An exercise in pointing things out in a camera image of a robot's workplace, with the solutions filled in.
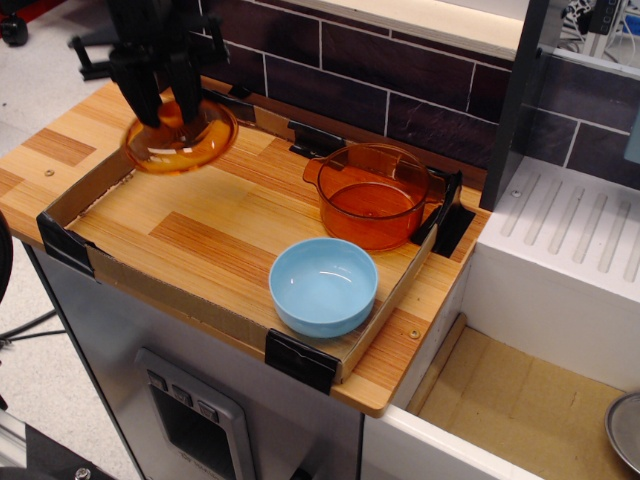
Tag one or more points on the orange glass pot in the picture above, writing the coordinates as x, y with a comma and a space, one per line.
373, 195

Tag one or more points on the dark grey vertical post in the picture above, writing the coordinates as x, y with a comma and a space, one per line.
539, 38

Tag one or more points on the orange glass pot lid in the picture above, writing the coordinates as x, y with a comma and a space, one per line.
176, 147

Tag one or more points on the silver toy dishwasher cabinet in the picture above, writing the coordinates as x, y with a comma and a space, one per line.
188, 406

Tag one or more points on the metal plate rim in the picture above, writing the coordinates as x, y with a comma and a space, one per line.
622, 428

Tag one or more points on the cardboard fence with black tape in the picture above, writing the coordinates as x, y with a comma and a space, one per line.
200, 246

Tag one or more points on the white toy sink unit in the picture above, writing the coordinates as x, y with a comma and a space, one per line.
541, 335

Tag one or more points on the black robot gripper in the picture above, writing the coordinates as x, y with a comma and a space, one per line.
146, 37

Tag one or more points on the light blue bowl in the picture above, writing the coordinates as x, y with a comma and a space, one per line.
323, 287

